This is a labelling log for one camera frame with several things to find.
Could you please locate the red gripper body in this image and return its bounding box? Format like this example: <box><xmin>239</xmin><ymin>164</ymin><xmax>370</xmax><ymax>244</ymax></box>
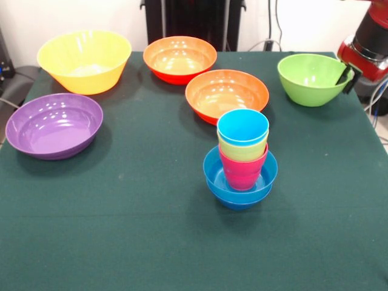
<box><xmin>336</xmin><ymin>35</ymin><xmax>388</xmax><ymax>82</ymax></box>

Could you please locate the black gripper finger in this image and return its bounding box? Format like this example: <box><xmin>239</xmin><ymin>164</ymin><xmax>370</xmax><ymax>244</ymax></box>
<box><xmin>335</xmin><ymin>67</ymin><xmax>352</xmax><ymax>85</ymax></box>
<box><xmin>344</xmin><ymin>62</ymin><xmax>363</xmax><ymax>95</ymax></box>

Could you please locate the light green bowl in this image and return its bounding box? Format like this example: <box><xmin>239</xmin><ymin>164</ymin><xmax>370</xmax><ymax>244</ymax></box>
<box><xmin>276</xmin><ymin>53</ymin><xmax>354</xmax><ymax>107</ymax></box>

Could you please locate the light blue cup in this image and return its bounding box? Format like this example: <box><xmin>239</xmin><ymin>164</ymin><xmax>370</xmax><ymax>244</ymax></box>
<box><xmin>216</xmin><ymin>109</ymin><xmax>270</xmax><ymax>146</ymax></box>

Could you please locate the yellow-green cup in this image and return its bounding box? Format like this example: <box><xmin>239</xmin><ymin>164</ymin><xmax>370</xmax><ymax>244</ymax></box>
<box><xmin>217</xmin><ymin>130</ymin><xmax>270</xmax><ymax>162</ymax></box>

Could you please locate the orange bowl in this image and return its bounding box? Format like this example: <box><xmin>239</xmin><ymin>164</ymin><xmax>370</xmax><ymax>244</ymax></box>
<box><xmin>185</xmin><ymin>69</ymin><xmax>270</xmax><ymax>126</ymax></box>
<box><xmin>142</xmin><ymin>35</ymin><xmax>218</xmax><ymax>85</ymax></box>

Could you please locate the red cup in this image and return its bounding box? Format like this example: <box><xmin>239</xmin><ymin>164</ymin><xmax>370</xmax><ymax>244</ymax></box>
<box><xmin>218</xmin><ymin>142</ymin><xmax>269</xmax><ymax>192</ymax></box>

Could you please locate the dark blue bowl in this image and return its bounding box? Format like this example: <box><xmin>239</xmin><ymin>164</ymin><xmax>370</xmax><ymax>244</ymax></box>
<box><xmin>206</xmin><ymin>181</ymin><xmax>273</xmax><ymax>212</ymax></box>

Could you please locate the light blue bowl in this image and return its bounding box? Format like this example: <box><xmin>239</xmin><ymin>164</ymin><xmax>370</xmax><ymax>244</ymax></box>
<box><xmin>202</xmin><ymin>145</ymin><xmax>279</xmax><ymax>195</ymax></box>

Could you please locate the black rounded base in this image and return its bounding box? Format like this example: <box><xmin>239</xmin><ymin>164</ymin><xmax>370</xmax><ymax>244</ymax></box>
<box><xmin>354</xmin><ymin>77</ymin><xmax>388</xmax><ymax>105</ymax></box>

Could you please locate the dark green tablecloth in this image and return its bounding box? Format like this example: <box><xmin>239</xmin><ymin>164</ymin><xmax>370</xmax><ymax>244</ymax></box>
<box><xmin>0</xmin><ymin>50</ymin><xmax>388</xmax><ymax>291</ymax></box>

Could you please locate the large yellow bowl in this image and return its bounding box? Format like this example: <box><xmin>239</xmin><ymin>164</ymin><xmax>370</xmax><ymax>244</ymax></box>
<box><xmin>36</xmin><ymin>30</ymin><xmax>133</xmax><ymax>96</ymax></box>

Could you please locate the purple bowl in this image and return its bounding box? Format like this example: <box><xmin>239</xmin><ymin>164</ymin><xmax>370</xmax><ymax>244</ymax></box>
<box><xmin>5</xmin><ymin>92</ymin><xmax>104</xmax><ymax>161</ymax></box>

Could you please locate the black chair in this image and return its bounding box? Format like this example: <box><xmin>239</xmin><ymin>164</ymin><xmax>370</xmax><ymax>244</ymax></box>
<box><xmin>0</xmin><ymin>65</ymin><xmax>41</xmax><ymax>110</ymax></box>

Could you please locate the grey blue cable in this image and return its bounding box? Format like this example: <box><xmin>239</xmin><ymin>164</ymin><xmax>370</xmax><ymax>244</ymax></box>
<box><xmin>363</xmin><ymin>78</ymin><xmax>388</xmax><ymax>118</ymax></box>

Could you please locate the black wall cable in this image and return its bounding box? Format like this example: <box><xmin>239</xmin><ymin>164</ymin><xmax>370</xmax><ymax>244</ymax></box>
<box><xmin>273</xmin><ymin>0</ymin><xmax>284</xmax><ymax>52</ymax></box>

